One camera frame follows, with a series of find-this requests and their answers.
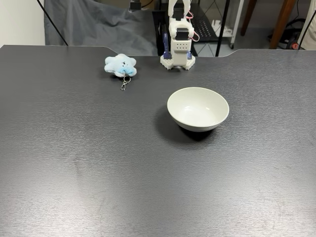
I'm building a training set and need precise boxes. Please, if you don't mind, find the skyblue plush doll keychain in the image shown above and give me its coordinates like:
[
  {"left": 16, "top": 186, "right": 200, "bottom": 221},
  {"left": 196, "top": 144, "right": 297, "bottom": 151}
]
[{"left": 104, "top": 53, "right": 138, "bottom": 91}]

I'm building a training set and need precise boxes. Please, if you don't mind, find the white bowl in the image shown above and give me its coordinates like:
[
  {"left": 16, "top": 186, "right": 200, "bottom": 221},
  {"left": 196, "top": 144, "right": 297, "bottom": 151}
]
[{"left": 167, "top": 86, "right": 230, "bottom": 132}]

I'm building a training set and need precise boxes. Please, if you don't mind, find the grey cloth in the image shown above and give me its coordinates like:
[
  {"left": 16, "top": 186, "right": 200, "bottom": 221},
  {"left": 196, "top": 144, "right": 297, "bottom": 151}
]
[{"left": 44, "top": 0, "right": 158, "bottom": 56}]

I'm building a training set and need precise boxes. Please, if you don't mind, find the thin wooden leg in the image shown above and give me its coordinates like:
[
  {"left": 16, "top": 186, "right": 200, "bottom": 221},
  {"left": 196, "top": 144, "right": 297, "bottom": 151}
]
[{"left": 240, "top": 0, "right": 258, "bottom": 37}]

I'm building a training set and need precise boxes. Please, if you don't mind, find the black tripod leg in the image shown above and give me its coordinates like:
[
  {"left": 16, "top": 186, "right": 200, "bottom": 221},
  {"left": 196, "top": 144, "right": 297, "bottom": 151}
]
[{"left": 37, "top": 0, "right": 69, "bottom": 46}]

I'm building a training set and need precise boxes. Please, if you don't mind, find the thick wooden leg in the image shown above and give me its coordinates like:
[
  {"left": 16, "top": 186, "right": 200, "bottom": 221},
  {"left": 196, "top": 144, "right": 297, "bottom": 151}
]
[{"left": 269, "top": 0, "right": 297, "bottom": 49}]

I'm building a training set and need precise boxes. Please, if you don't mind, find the black vacuum cleaner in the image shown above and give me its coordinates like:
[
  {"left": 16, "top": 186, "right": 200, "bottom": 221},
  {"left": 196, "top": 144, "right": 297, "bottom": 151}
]
[{"left": 268, "top": 18, "right": 307, "bottom": 50}]

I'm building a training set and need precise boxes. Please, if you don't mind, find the cream cloth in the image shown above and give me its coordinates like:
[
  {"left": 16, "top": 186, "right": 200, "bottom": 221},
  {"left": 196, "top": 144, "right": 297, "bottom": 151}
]
[{"left": 300, "top": 14, "right": 316, "bottom": 50}]

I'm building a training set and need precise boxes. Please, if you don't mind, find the red white servo cable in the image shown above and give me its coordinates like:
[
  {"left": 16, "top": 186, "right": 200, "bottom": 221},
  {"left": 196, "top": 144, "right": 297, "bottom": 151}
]
[{"left": 185, "top": 9, "right": 200, "bottom": 42}]

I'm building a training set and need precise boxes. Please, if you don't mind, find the white cart frame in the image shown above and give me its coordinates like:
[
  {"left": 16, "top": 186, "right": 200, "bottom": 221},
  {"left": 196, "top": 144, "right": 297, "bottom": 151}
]
[{"left": 230, "top": 0, "right": 245, "bottom": 49}]

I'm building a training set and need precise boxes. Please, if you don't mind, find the black cable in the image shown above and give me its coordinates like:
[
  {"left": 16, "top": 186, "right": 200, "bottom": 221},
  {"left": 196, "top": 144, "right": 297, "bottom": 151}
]
[{"left": 298, "top": 0, "right": 316, "bottom": 50}]

